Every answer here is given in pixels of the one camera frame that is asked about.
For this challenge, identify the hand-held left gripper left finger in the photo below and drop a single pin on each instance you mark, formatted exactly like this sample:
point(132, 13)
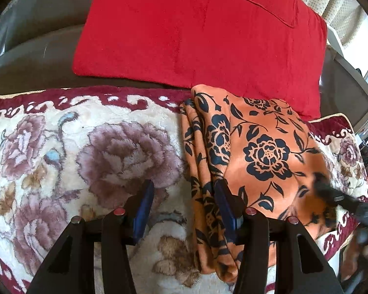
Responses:
point(143, 211)

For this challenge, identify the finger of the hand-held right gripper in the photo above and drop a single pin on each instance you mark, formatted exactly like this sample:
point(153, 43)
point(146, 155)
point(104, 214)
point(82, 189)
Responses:
point(328, 191)

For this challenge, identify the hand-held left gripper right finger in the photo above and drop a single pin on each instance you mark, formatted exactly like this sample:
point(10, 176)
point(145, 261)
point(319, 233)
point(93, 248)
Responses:
point(226, 211)

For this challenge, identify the orange floral garment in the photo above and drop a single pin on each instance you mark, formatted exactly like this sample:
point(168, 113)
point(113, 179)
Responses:
point(263, 134)

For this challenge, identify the red cloth garment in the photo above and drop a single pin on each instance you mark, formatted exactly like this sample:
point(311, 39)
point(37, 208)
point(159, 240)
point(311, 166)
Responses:
point(187, 36)

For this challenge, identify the floral plush blanket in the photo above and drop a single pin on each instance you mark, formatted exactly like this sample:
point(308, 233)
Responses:
point(79, 147)

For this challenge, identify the white dotted cloth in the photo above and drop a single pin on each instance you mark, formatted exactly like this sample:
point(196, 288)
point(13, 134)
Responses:
point(334, 3)

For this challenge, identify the brown leather sofa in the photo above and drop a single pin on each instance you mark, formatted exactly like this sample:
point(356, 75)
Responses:
point(40, 46)

